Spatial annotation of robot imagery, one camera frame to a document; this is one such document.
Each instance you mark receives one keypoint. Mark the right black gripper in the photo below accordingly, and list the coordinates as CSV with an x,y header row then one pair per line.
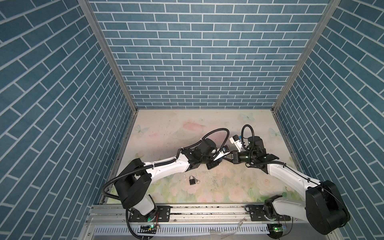
x,y
235,157

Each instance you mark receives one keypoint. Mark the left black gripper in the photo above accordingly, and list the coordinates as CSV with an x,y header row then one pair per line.
x,y
212,165

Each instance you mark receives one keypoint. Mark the black padlock with key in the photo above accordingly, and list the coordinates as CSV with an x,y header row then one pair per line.
x,y
193,181

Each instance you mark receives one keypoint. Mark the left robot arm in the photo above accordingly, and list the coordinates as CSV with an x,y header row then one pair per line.
x,y
134,181

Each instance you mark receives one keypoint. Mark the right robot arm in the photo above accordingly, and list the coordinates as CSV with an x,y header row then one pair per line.
x,y
321,206

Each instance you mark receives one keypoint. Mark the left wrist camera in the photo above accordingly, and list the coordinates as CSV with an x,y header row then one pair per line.
x,y
222,153

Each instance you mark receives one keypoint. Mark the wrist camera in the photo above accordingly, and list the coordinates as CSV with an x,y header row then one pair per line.
x,y
236,140
222,153

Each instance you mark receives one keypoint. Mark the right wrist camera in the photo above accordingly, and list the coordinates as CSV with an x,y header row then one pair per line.
x,y
236,140

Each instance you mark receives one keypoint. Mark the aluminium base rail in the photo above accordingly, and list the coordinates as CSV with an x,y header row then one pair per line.
x,y
197,222

